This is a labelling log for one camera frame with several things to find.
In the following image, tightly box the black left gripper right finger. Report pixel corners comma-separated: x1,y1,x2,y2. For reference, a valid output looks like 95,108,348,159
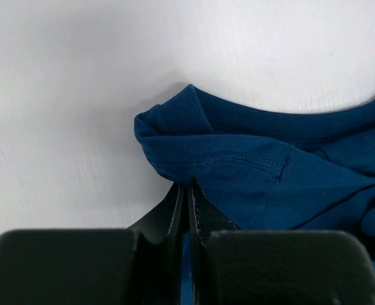
187,183,375,304

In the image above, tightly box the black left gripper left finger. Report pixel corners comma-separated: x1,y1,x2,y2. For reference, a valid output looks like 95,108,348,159
0,185,184,304

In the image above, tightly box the blue printed t shirt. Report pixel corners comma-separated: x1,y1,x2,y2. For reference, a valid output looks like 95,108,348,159
133,83,375,305

